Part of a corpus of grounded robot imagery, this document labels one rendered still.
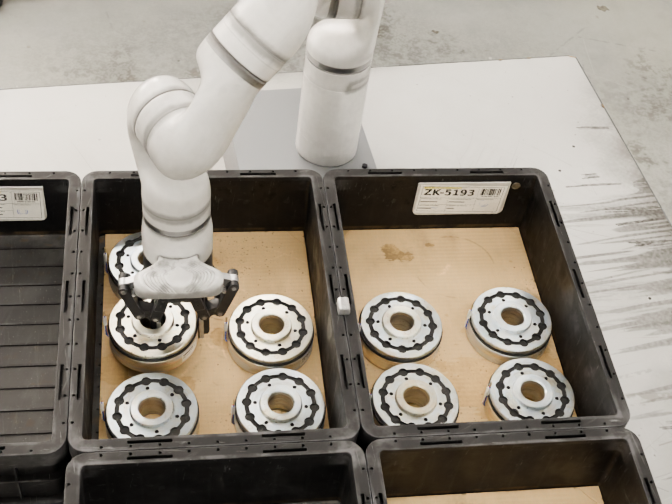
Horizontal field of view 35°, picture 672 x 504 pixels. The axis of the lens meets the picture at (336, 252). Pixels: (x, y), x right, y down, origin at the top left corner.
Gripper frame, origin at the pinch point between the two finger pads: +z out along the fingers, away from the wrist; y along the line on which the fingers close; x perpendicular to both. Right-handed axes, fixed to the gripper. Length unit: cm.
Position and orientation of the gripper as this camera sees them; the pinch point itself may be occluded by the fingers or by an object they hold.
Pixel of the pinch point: (180, 324)
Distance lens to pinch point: 125.4
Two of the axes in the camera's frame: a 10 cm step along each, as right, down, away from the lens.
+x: 1.2, 7.5, -6.4
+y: -9.9, 0.3, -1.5
